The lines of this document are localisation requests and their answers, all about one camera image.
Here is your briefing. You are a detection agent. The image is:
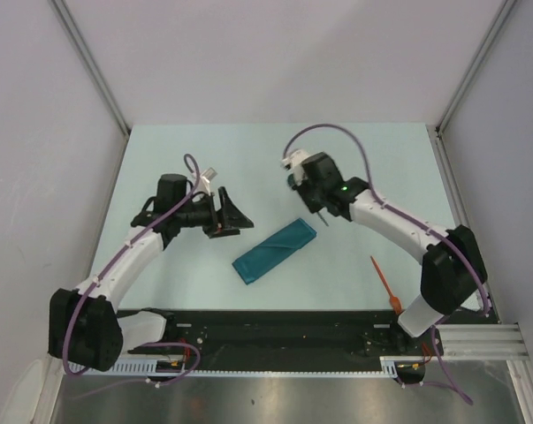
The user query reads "orange plastic knife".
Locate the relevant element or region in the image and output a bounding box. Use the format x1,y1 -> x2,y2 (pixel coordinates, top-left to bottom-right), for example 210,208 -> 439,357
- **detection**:
370,256 -> 403,315

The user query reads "right aluminium frame post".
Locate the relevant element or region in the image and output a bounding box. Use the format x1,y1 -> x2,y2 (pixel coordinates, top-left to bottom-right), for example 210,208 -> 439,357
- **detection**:
434,0 -> 522,137

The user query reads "aluminium frame post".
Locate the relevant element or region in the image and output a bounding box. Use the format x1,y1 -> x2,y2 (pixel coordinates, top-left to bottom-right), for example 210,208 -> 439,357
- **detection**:
48,0 -> 132,140
434,0 -> 522,137

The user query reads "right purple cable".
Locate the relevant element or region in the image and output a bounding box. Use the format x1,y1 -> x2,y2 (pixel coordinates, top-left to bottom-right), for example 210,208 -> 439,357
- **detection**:
283,124 -> 491,405

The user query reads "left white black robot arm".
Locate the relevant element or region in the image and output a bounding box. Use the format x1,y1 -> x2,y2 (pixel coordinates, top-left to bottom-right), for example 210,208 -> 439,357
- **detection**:
48,174 -> 254,371

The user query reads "teal satin napkin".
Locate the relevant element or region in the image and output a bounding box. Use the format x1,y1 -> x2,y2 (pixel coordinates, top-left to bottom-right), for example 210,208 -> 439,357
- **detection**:
232,218 -> 317,285

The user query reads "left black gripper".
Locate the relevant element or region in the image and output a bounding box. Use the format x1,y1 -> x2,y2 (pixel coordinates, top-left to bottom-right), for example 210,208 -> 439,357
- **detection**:
175,187 -> 252,239

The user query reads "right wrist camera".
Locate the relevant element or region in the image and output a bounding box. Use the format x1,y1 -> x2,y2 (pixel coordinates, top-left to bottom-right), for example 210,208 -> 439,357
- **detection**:
281,148 -> 311,186

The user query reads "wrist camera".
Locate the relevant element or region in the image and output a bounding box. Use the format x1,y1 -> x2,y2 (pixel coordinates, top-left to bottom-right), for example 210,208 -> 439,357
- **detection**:
196,167 -> 217,195
281,148 -> 311,186

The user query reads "left aluminium frame post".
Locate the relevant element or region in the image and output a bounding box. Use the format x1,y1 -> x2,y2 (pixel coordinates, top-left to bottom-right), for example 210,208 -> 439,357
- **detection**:
48,0 -> 132,140

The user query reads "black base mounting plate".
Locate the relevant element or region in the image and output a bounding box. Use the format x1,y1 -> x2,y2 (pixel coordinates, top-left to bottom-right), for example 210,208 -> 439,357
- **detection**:
135,309 -> 443,371

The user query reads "white slotted cable duct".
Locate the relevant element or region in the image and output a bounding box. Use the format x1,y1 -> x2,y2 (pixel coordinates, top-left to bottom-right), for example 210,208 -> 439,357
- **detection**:
82,357 -> 415,380

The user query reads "teal plastic spoon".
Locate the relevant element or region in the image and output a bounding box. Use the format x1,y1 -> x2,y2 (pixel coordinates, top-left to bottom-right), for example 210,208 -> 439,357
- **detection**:
286,174 -> 329,226

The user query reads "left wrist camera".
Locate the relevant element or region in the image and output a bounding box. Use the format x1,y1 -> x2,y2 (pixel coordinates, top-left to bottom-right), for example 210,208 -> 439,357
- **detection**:
196,167 -> 217,195

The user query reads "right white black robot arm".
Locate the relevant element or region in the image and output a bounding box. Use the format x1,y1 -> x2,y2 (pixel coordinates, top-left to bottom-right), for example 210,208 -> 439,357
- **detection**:
282,149 -> 487,354

